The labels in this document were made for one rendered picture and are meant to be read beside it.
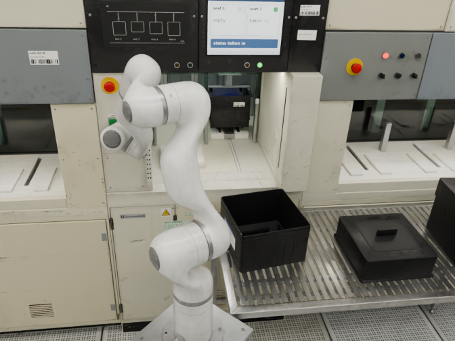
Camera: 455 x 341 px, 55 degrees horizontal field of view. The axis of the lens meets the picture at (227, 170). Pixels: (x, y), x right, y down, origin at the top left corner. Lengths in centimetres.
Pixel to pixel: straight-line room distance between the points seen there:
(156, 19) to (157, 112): 66
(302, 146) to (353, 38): 47
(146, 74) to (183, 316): 69
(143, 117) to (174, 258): 37
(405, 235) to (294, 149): 56
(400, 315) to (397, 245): 104
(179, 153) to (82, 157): 83
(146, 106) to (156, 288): 139
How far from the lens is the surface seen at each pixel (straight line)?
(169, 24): 168
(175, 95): 110
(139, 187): 194
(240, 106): 235
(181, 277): 119
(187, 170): 112
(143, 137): 144
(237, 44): 172
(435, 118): 273
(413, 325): 277
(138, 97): 107
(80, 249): 215
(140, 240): 210
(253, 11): 170
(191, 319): 135
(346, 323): 265
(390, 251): 177
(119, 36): 169
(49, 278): 229
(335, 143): 198
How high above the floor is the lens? 190
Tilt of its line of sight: 29 degrees down
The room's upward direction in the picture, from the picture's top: 2 degrees clockwise
